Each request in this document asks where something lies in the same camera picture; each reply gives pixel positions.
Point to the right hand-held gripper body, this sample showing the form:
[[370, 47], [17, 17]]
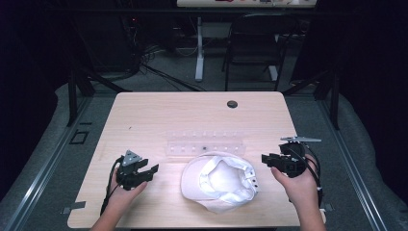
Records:
[[292, 160]]

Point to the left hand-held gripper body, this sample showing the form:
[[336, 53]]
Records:
[[129, 178]]

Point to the person's left hand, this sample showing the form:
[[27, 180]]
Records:
[[123, 196]]

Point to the person's right hand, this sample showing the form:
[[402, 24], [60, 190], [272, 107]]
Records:
[[298, 189]]

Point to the white cap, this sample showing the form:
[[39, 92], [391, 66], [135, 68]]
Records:
[[219, 183]]

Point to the grey tape strip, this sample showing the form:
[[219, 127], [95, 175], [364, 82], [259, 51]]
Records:
[[327, 207], [74, 207]]

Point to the clear acrylic rack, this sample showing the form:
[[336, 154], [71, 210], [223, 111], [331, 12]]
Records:
[[205, 146]]

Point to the dark round table grommet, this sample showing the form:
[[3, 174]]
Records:
[[232, 104]]

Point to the black chair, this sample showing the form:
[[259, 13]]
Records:
[[256, 45]]

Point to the white desk leg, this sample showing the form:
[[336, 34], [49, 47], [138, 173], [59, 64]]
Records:
[[199, 51]]

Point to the light desk top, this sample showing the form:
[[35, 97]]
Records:
[[247, 3]]

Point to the black metal frame stand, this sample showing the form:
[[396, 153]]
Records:
[[74, 96], [332, 96]]

